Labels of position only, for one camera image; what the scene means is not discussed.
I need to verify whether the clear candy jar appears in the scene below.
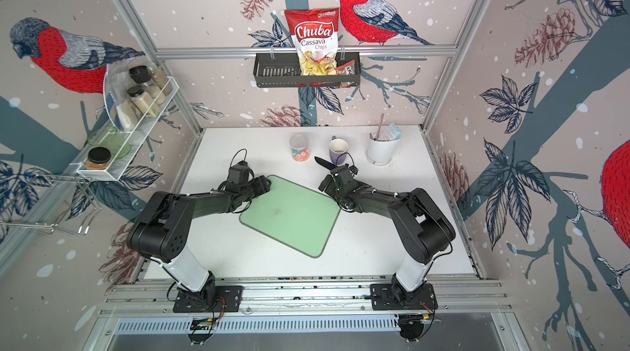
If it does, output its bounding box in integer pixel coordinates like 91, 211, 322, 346
290, 134, 310, 162

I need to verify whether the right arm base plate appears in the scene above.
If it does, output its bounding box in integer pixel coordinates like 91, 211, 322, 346
369, 283, 438, 312

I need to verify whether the white utensil cup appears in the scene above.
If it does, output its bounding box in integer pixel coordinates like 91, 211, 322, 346
366, 136, 401, 166

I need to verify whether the green cutting board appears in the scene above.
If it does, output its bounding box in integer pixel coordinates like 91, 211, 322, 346
240, 175, 341, 258

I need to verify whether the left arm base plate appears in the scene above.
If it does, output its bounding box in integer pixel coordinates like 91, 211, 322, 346
173, 284, 244, 313

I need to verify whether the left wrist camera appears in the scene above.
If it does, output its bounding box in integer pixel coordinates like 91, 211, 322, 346
227, 160, 254, 185

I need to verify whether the black wire basket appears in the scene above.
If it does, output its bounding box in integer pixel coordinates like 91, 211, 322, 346
254, 52, 362, 88

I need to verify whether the clear acrylic wall shelf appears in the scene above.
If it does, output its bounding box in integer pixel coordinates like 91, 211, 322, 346
77, 59, 179, 181

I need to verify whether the orange jar black lid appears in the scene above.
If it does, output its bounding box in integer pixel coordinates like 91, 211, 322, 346
85, 146, 113, 171

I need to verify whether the pink straw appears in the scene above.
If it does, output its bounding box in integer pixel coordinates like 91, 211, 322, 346
374, 113, 385, 141

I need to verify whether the red cassava chips bag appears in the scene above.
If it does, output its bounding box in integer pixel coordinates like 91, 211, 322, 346
285, 8, 340, 76

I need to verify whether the purple mug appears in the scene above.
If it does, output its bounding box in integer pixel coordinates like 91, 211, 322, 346
328, 136, 349, 166

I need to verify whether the green glass bowl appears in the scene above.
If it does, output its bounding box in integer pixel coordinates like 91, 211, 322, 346
87, 126, 131, 159

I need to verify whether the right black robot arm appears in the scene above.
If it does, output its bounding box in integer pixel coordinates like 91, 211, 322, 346
316, 157, 456, 311

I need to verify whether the small snack packet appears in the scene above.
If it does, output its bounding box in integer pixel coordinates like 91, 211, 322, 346
336, 60, 356, 76

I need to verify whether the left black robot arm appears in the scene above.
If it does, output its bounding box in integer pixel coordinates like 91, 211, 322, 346
127, 175, 272, 309

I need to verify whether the black lid spice jar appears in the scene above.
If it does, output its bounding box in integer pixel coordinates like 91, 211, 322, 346
129, 66, 167, 105

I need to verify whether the wire wall rack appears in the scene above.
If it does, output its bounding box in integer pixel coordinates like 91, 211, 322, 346
1, 173, 103, 236

